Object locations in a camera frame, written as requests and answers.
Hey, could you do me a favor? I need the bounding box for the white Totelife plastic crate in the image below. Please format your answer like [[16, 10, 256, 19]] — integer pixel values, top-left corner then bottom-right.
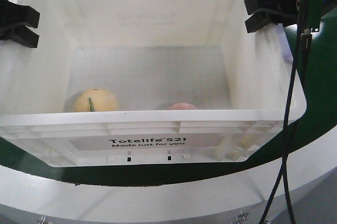
[[1, 0, 291, 167]]

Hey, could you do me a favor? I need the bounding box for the metal latch bracket right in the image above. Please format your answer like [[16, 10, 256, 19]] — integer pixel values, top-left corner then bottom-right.
[[235, 211, 249, 224]]

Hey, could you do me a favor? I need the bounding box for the metal latch bracket left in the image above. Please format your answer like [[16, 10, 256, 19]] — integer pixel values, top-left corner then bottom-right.
[[37, 216, 52, 224]]

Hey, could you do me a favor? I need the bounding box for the white round table ring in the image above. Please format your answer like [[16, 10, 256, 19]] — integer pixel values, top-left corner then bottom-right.
[[0, 121, 337, 221]]

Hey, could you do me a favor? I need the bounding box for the black cable pair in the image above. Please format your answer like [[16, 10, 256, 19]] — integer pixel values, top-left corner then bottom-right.
[[259, 0, 316, 224]]

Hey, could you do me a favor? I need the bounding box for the green circuit board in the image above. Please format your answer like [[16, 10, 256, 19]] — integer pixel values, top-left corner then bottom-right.
[[297, 0, 324, 33]]

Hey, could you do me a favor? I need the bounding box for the yellow plush toy green stripe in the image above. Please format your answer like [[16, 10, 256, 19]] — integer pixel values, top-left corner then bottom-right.
[[74, 88, 118, 112]]

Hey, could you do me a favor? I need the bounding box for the metal latch bracket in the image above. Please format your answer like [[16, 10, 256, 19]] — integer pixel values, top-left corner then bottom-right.
[[37, 216, 52, 224], [235, 211, 249, 224]]

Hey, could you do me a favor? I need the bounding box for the pink plush toy smiling face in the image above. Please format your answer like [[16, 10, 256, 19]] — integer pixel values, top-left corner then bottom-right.
[[168, 103, 198, 110]]

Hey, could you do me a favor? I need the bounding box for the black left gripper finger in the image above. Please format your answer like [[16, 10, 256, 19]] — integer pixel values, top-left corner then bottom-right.
[[1, 0, 40, 28], [1, 26, 39, 48]]

